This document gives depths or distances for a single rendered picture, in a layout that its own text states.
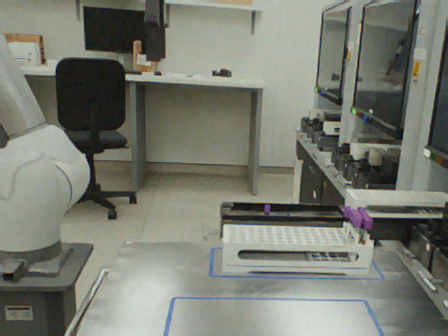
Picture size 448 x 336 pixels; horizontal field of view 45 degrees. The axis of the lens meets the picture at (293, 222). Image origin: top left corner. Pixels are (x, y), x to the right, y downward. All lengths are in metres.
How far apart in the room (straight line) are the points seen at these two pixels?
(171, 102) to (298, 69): 1.15
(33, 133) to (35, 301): 0.42
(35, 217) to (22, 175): 0.10
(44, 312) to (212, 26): 3.77
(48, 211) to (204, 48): 3.66
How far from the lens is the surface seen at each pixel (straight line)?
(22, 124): 1.52
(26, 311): 1.41
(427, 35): 1.72
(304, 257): 1.13
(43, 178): 1.33
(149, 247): 1.17
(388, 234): 1.48
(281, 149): 5.02
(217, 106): 4.91
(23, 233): 1.34
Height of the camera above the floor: 1.26
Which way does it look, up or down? 19 degrees down
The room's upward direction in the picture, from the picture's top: 4 degrees clockwise
